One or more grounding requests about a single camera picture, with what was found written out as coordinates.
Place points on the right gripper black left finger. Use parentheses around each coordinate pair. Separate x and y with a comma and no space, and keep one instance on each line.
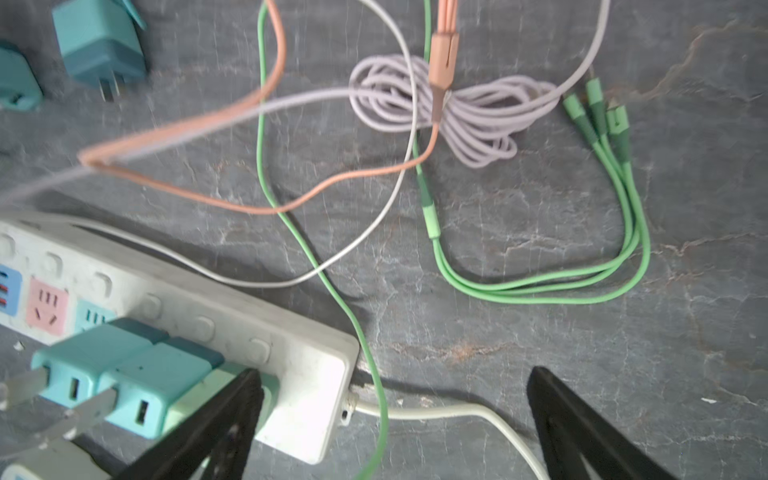
(220,432)

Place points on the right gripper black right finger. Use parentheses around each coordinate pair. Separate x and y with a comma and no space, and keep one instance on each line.
(577,442)

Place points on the dark green charger plug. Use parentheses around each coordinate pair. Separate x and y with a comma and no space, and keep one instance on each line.
(210,386)

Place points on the teal charger plug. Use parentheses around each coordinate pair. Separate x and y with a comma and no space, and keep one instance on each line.
(99,44)
(75,364)
(149,382)
(20,90)

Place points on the white six-outlet colourful power strip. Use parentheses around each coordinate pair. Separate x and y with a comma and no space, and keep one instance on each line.
(58,278)

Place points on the white power strip blue outlets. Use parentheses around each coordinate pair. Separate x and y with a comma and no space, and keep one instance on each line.
(61,461)

